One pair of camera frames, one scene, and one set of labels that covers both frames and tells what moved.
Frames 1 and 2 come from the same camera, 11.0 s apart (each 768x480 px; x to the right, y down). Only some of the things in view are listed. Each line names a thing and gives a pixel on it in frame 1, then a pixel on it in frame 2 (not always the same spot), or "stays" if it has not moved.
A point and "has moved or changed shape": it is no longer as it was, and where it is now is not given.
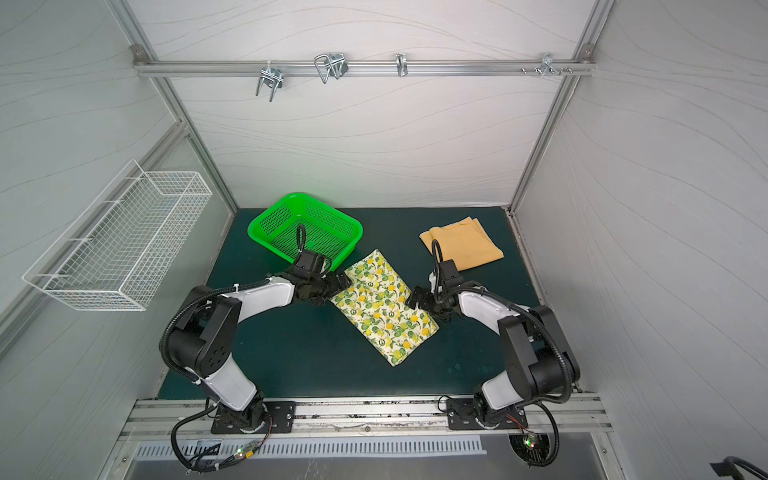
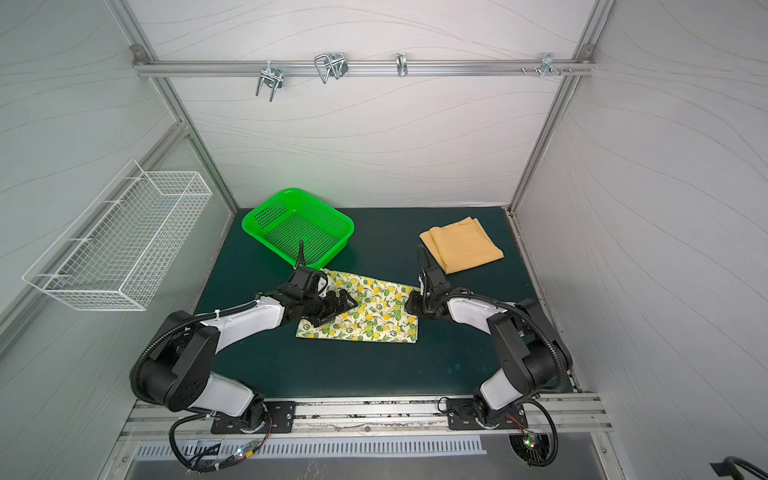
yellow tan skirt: (465, 241) stays
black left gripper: (335, 285) to (334, 309)
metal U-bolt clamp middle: (333, 64) stays
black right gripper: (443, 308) stays
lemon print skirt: (375, 303) has moved or changed shape
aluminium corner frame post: (588, 34) stays
